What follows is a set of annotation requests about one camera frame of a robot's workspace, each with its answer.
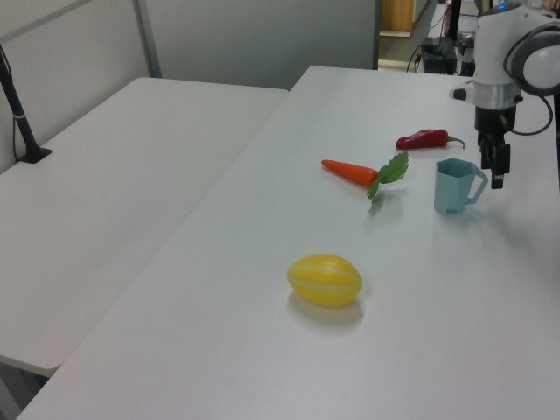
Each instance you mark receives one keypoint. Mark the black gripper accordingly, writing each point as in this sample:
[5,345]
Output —
[494,120]

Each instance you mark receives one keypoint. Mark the teal hexagonal mug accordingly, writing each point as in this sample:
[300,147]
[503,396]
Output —
[452,188]

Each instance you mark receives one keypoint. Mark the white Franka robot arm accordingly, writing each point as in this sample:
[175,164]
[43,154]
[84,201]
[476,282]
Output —
[499,48]

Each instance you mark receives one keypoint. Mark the red toy chili pepper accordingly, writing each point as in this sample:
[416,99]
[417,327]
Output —
[422,139]

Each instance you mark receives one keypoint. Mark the black electronics box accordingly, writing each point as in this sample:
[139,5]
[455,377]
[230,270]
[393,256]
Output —
[438,57]

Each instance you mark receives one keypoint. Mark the orange toy carrot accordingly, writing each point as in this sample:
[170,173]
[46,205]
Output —
[350,172]

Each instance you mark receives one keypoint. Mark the black vertical pole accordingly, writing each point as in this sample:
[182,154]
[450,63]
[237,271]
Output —
[454,19]

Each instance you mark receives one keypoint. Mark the brown wooden door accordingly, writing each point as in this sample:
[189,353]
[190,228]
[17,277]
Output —
[396,15]

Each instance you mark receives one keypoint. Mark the yellow striped toy melon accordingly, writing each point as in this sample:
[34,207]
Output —
[324,280]

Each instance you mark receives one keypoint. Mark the white side table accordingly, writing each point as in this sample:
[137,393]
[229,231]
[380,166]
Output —
[109,197]

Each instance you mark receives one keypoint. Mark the black pole with base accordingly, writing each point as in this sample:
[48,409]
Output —
[19,122]

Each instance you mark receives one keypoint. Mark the grey partition post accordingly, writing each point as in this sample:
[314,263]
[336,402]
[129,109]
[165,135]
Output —
[376,30]
[146,39]

